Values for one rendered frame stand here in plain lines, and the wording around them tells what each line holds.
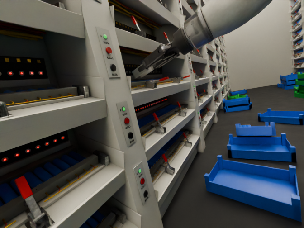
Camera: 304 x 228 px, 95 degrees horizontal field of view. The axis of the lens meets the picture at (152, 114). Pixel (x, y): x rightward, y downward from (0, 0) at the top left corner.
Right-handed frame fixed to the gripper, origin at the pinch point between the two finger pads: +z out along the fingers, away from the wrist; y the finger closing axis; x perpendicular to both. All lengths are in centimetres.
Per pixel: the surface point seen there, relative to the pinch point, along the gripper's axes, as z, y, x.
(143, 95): -1.3, 8.3, 9.9
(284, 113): -46, -123, 69
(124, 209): 10.5, 24.8, 39.0
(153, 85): -1.5, 0.0, 7.1
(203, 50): -7, -116, -19
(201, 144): 9, -45, 52
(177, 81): -1.1, -26.6, 6.8
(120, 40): -5.1, 12.9, -7.1
